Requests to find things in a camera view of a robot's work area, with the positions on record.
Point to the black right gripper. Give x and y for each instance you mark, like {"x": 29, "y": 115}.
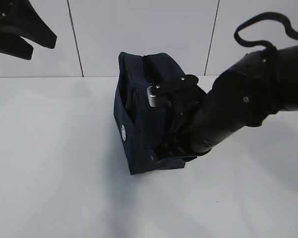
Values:
{"x": 176, "y": 144}

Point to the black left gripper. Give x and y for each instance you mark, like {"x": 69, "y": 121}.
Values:
{"x": 18, "y": 20}

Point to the dark blue lunch bag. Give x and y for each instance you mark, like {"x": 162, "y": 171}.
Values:
{"x": 141, "y": 126}

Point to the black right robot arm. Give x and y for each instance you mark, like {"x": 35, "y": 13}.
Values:
{"x": 262, "y": 83}

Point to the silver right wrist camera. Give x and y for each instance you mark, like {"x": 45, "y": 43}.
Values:
{"x": 162, "y": 92}

